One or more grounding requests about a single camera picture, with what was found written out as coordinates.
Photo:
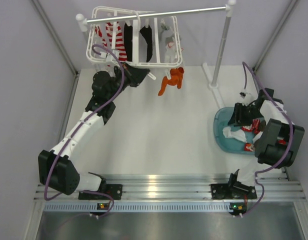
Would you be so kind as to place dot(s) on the white sock red trim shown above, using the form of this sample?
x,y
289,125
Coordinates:
x,y
170,53

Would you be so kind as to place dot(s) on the orange sock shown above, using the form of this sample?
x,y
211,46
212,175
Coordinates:
x,y
177,75
165,81
249,147

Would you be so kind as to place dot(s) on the white plastic sock hanger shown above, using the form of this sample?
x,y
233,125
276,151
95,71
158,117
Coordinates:
x,y
143,39

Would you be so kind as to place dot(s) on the black sock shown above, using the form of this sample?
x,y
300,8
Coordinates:
x,y
146,33
128,41

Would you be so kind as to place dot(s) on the white sock in basin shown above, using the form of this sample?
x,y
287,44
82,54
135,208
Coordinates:
x,y
238,135

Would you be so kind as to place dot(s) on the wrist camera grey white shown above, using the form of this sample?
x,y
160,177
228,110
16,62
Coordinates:
x,y
109,59
247,98

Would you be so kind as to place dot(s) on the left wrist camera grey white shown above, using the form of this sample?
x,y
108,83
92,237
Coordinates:
x,y
109,59

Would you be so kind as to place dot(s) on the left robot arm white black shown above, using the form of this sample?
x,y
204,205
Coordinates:
x,y
59,167

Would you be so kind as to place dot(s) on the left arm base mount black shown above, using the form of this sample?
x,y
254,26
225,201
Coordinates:
x,y
114,190

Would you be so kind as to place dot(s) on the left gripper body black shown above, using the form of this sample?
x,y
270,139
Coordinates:
x,y
117,80

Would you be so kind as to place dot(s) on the slotted grey cable duct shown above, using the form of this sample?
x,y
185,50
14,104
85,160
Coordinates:
x,y
146,207

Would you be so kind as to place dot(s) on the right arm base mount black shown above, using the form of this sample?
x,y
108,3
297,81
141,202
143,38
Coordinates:
x,y
238,191

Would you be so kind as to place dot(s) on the red white striped sock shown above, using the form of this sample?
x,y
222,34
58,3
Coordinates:
x,y
119,41
100,40

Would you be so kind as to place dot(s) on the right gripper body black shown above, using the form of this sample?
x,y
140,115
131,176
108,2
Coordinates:
x,y
249,113

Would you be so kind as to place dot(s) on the aluminium mounting rail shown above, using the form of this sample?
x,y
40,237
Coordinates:
x,y
197,187

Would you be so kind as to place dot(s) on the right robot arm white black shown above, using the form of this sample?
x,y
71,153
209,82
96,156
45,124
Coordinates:
x,y
278,143

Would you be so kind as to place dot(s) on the white hanger clip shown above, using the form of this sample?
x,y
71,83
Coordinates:
x,y
152,76

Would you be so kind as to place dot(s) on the grey sock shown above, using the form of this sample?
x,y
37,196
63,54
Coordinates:
x,y
166,33

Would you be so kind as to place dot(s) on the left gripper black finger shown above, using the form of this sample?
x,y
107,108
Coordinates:
x,y
135,81
135,73

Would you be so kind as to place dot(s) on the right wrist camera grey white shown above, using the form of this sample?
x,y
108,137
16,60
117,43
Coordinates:
x,y
247,98

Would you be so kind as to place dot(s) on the brown sock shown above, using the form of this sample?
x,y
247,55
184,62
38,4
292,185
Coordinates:
x,y
261,126

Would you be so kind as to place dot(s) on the silver metal clothes rack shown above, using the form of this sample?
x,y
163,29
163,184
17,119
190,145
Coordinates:
x,y
103,15

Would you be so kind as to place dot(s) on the red white patterned sock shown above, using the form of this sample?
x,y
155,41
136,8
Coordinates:
x,y
253,128

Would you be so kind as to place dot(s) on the blue plastic basin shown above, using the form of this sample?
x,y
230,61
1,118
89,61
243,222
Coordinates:
x,y
230,145

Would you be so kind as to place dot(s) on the red sock in basin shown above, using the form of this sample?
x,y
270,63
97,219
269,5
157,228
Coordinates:
x,y
282,142

